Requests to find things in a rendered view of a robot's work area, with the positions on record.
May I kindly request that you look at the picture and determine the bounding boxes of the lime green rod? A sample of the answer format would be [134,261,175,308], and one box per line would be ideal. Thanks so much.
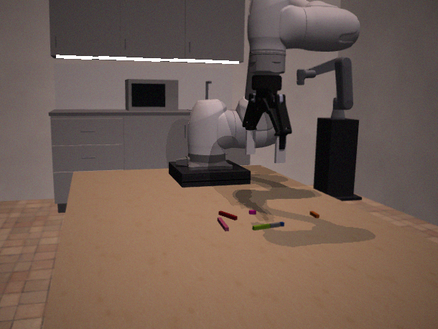
[252,223,271,231]

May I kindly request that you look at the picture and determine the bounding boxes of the pink rod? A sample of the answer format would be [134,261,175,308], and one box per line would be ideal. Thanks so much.
[218,218,229,231]

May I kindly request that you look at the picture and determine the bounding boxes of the orange rod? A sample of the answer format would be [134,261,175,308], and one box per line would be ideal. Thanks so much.
[309,211,320,218]

